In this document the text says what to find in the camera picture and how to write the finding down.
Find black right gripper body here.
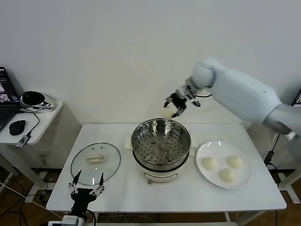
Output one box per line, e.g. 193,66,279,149
171,90,189,110

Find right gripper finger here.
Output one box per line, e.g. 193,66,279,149
164,94,174,108
172,107,186,118

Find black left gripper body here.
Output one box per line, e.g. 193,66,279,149
70,187,97,217

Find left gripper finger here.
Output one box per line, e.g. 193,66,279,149
68,169,82,195
89,172,106,197

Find white steamed baozi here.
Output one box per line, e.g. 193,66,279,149
202,157,218,171
227,155,244,169
160,107,176,119
218,168,237,183

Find round glass pot lid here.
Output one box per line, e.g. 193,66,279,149
70,143,121,186

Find stainless steel steamer basket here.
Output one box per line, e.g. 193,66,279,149
131,119,191,170

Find round white plate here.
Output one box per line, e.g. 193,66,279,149
196,140,253,189

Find cream electric cooker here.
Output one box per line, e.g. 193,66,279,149
124,135,198,186

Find grey usb adapter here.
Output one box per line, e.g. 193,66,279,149
15,136,31,149

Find white side desk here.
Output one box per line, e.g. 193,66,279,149
0,101,64,204
277,131,301,204

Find black computer mouse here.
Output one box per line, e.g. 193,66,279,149
8,119,26,136

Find black power brick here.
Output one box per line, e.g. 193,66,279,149
263,152,274,165

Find black open laptop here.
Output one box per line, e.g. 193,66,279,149
291,88,301,106
0,66,21,132

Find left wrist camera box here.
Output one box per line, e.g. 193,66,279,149
61,215,80,226

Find white cable bundle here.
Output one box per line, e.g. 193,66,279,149
101,211,156,224

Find white floor cable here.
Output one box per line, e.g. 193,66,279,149
0,181,36,204

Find thin black adapter cable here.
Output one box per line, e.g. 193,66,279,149
16,108,40,138

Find white laptop cable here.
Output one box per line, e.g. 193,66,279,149
268,134,282,156

